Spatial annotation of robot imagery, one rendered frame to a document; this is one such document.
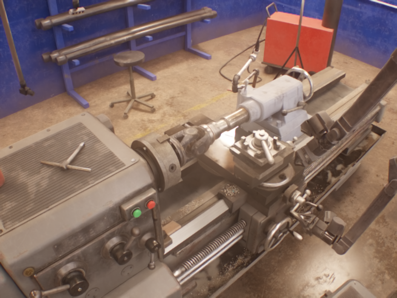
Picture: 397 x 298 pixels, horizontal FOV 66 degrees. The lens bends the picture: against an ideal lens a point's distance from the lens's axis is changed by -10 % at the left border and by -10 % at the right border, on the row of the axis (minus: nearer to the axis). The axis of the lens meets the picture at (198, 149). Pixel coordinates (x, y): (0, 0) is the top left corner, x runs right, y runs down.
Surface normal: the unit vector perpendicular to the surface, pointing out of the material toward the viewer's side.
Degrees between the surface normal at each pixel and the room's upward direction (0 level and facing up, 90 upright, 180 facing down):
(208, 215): 36
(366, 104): 91
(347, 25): 90
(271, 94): 0
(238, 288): 0
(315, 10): 90
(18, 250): 45
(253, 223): 90
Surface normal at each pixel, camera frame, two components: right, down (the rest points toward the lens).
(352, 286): 0.00, -0.78
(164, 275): 0.36, -0.41
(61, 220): 0.47, -0.22
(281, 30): -0.47, 0.55
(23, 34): 0.67, 0.47
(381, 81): -0.81, 0.38
